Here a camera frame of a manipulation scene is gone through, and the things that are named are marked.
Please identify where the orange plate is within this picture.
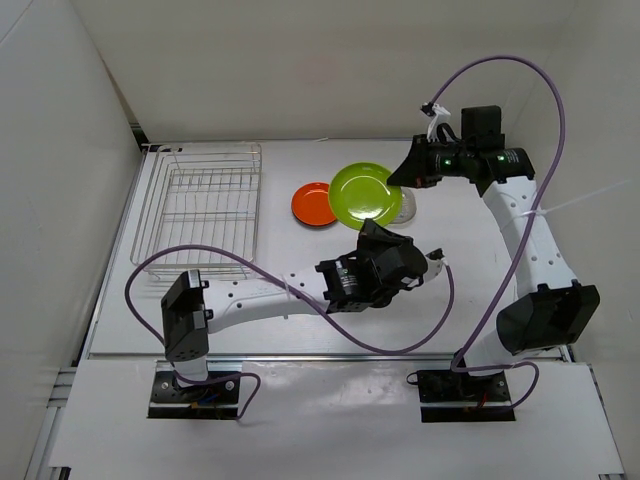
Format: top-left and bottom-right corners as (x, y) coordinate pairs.
(291, 182), (337, 228)

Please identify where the aluminium rail front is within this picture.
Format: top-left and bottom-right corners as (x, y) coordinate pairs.
(86, 353), (453, 364)

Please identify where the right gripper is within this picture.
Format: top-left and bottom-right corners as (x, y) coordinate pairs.
(387, 135), (473, 190)

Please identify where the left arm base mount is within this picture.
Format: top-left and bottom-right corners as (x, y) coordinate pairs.
(147, 370), (240, 420)

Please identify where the wire dish rack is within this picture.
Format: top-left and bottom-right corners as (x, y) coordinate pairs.
(130, 141), (262, 266)

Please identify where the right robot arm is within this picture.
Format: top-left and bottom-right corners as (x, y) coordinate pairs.
(387, 103), (600, 400)

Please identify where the purple cable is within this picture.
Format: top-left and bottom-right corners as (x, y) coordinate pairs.
(124, 244), (456, 425)
(432, 54), (567, 412)

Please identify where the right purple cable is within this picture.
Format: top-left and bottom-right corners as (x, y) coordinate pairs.
(432, 54), (567, 412)

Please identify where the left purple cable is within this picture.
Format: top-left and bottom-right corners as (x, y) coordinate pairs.
(124, 244), (456, 425)

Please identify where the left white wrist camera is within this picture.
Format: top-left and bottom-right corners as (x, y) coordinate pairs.
(423, 248), (446, 283)

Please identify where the white cable tie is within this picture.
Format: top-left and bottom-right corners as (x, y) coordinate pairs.
(517, 179), (633, 218)

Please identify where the green plate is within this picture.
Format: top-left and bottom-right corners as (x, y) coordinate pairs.
(328, 162), (402, 230)

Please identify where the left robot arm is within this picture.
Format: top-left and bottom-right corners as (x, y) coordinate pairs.
(161, 220), (445, 400)

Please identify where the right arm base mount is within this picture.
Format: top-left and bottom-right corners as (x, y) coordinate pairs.
(406, 370), (516, 423)

